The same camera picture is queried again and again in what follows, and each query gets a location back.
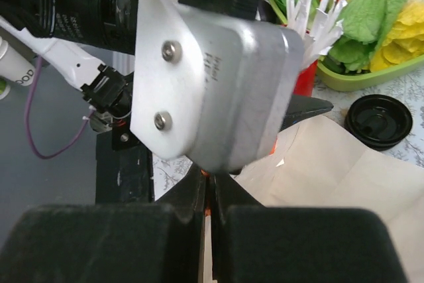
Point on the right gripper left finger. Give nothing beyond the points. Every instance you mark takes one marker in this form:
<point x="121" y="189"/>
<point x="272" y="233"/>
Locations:
<point x="135" y="242"/>

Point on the yellow toy leaf vegetable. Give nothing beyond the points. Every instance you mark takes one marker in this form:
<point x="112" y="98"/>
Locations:
<point x="404" y="42"/>

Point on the paper takeout bag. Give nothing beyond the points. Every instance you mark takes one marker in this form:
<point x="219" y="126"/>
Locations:
<point x="319" y="164"/>

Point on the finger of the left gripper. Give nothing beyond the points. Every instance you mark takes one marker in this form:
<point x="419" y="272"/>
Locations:
<point x="302" y="107"/>

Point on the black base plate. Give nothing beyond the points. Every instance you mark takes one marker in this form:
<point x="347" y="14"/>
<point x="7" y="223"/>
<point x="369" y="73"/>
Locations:
<point x="124" y="175"/>

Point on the brown paper coffee cup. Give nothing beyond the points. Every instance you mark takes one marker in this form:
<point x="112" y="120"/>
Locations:
<point x="14" y="68"/>

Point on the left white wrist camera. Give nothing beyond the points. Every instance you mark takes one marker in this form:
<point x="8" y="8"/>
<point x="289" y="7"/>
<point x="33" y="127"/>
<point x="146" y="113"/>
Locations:
<point x="205" y="85"/>

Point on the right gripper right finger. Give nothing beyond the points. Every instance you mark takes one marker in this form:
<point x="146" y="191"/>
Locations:
<point x="254" y="243"/>

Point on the toy napa cabbage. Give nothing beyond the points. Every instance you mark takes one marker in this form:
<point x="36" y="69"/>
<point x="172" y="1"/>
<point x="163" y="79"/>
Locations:
<point x="366" y="23"/>

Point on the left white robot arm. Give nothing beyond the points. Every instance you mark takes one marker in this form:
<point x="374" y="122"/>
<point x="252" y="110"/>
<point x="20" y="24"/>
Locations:
<point x="90" y="42"/>

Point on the red straw holder cup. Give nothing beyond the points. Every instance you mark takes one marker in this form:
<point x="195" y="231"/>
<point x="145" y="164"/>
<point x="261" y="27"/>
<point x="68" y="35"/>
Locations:
<point x="304" y="77"/>

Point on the green vegetable basket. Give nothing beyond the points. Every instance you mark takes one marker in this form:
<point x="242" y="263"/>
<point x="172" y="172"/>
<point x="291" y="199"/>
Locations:
<point x="334" y="73"/>

